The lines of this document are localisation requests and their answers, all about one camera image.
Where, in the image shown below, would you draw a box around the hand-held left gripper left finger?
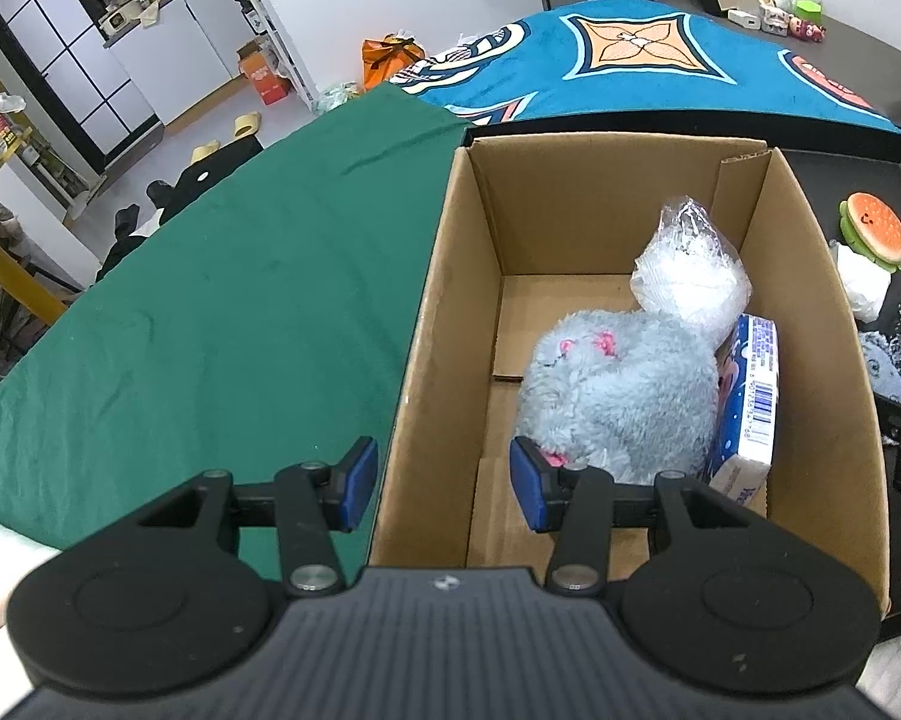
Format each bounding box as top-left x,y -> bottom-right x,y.
131,435 -> 380,595

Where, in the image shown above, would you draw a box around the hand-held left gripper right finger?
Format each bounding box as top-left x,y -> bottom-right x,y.
508,435 -> 782,595

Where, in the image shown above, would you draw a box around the blue-grey plush toy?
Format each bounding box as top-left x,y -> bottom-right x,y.
859,326 -> 901,407

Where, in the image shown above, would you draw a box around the brown cardboard box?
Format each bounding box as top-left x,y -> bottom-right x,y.
367,136 -> 893,620

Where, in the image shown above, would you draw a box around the grey plush toy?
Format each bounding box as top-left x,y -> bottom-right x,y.
516,309 -> 722,487

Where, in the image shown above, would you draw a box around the blue tissue packet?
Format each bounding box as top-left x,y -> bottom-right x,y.
701,313 -> 783,505

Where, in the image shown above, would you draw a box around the hamburger squishy toy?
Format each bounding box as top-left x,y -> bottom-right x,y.
839,191 -> 901,272

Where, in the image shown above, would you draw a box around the clear plastic bag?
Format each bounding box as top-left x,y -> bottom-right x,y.
630,196 -> 753,346

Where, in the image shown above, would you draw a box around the green bed sheet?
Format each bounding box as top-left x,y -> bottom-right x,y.
0,82 -> 470,552

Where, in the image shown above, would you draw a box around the crumpled clear plastic bags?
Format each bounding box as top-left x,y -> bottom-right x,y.
319,82 -> 361,113

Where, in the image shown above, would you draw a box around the grey low bench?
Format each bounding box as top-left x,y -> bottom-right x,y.
709,11 -> 901,65

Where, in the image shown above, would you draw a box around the blue printed blanket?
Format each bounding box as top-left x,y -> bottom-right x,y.
390,0 -> 901,140

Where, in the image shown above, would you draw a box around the orange cardboard box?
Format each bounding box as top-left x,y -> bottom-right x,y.
236,41 -> 290,106

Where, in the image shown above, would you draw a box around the round table with yellow legs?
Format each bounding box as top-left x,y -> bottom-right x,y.
0,112 -> 83,323

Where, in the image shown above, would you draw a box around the orange bag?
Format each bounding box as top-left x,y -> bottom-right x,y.
361,34 -> 427,91

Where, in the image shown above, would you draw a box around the white charger block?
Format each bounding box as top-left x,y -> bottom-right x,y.
728,7 -> 789,35

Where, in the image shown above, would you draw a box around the white storage rack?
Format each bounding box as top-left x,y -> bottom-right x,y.
236,0 -> 316,113

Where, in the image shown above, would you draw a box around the white lower cabinet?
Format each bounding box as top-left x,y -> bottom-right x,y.
105,0 -> 271,128

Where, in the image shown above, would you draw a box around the black framed glass door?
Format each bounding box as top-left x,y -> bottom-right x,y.
0,0 -> 162,173

